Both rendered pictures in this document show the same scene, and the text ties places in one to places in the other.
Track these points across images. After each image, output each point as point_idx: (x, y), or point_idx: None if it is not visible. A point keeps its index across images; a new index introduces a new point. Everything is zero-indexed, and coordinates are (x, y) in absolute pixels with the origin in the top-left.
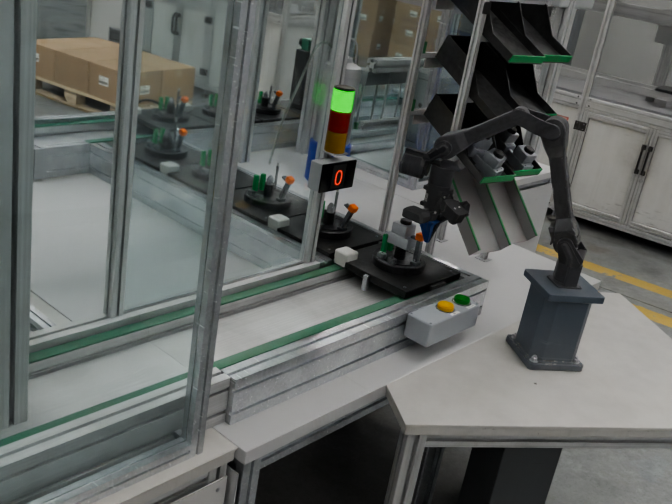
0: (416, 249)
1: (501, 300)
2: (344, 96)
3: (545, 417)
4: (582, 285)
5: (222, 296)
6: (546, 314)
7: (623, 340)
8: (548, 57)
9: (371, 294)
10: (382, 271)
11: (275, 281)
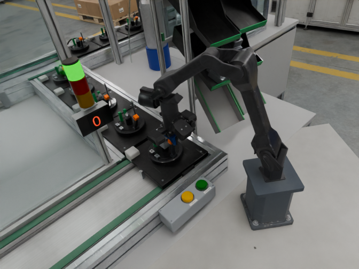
0: (170, 148)
1: (244, 151)
2: (69, 69)
3: None
4: (287, 172)
5: (39, 215)
6: (258, 200)
7: (328, 176)
8: None
9: (148, 179)
10: (152, 164)
11: (81, 188)
